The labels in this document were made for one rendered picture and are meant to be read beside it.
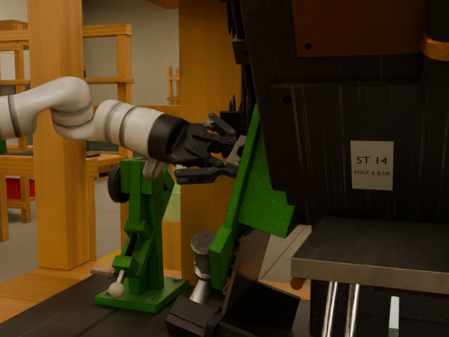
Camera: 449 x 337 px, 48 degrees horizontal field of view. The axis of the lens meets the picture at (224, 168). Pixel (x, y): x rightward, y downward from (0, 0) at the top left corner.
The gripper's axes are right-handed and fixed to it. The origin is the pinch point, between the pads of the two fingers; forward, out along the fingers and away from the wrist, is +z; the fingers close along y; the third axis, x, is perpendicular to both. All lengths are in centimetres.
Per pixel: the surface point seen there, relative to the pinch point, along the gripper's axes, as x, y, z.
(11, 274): 294, 33, -222
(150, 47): 701, 702, -559
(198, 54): 9.1, 28.5, -22.1
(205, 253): -0.7, -16.2, 1.7
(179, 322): 7.6, -23.6, 0.3
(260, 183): -6.8, -7.0, 5.9
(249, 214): -3.8, -10.1, 5.6
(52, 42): 13, 25, -58
